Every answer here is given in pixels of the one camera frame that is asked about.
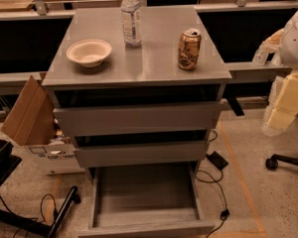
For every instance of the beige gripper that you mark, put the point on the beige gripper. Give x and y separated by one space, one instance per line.
295 42

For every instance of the grey bottom drawer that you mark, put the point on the grey bottom drawer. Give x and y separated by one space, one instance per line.
146 201

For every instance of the grey drawer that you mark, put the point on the grey drawer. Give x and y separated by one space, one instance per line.
132 119
146 201
139 154

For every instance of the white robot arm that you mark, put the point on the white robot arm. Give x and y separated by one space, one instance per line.
284 43

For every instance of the grey drawer cabinet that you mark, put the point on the grey drawer cabinet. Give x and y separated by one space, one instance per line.
143 76

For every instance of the grey top drawer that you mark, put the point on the grey top drawer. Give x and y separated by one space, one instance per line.
132 119

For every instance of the grey middle drawer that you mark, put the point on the grey middle drawer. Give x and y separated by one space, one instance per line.
139 154

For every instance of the left hand sanitizer bottle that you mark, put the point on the left hand sanitizer bottle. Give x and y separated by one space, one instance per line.
260 57

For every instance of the yellow foam blocks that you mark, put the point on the yellow foam blocks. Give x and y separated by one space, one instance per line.
283 105

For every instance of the gold soda can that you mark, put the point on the gold soda can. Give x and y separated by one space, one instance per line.
189 49

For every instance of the black office chair base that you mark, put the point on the black office chair base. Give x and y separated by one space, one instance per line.
272 162

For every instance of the black power adapter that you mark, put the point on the black power adapter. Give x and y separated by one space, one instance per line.
217 160

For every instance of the clear plastic water bottle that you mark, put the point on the clear plastic water bottle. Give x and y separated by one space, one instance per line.
131 22

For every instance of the white paper bowl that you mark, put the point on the white paper bowl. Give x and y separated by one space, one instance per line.
89 53

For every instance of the cardboard box with flaps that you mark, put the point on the cardboard box with flaps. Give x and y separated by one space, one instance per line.
32 125

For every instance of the black stand leg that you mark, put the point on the black stand leg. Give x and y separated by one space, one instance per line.
39 228

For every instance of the black bin on stand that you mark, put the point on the black bin on stand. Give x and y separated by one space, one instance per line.
8 162

